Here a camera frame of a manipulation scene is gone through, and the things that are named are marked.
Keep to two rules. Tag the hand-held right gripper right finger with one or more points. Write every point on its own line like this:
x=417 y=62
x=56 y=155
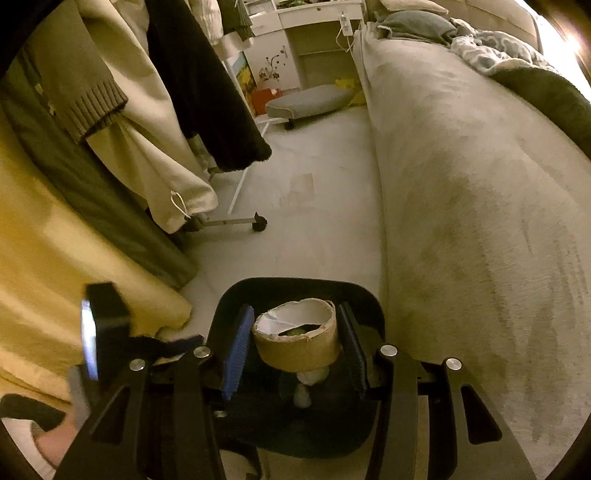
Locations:
x=353 y=350

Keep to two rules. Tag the yellow curtain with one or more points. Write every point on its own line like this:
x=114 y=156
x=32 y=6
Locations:
x=55 y=277

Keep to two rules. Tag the brown cardboard tape roll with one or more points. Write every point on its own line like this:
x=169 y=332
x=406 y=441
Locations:
x=300 y=355

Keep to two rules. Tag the dark grey fleece blanket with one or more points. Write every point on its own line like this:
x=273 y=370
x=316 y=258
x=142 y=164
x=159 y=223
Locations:
x=549 y=97

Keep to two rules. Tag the grey upholstered bed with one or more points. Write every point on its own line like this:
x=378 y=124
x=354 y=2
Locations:
x=508 y=14

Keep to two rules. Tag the yellow picture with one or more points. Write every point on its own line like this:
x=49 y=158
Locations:
x=247 y=74

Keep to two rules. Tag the person's left hand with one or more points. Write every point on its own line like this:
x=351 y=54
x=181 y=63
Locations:
x=60 y=438

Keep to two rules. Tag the red box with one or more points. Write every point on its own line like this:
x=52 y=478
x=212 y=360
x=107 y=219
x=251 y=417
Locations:
x=263 y=99

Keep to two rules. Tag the olive knit cardigan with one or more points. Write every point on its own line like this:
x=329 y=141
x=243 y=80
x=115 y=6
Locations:
x=69 y=69

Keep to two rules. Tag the black plastic bin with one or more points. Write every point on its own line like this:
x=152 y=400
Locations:
x=364 y=304

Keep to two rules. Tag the white vanity desk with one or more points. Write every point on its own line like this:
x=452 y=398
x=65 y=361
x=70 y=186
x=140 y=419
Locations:
x=318 y=11

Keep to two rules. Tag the grey cushioned rolling stool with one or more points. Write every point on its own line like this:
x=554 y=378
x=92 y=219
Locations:
x=309 y=101

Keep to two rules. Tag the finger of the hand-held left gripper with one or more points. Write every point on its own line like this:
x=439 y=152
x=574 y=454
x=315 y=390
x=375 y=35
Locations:
x=157 y=346

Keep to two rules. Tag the white tissue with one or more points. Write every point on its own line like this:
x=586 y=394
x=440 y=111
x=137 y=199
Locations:
x=310 y=376
x=302 y=396

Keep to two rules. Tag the yellow cloth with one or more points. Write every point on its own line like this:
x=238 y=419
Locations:
x=348 y=90

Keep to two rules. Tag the clothes on rolling rack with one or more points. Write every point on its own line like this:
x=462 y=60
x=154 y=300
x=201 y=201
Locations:
x=115 y=217

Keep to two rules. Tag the grey pillow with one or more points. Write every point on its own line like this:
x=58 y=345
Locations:
x=415 y=25

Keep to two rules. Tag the black fleece garment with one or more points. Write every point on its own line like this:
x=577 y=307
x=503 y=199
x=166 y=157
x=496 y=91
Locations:
x=207 y=92

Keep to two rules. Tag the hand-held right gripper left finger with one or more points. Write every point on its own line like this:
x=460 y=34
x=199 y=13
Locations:
x=235 y=355

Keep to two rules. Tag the white pillow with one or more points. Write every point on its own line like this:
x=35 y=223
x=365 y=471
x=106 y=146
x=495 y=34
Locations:
x=411 y=4

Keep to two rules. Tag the blue white patterned duvet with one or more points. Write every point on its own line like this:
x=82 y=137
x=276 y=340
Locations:
x=498 y=46

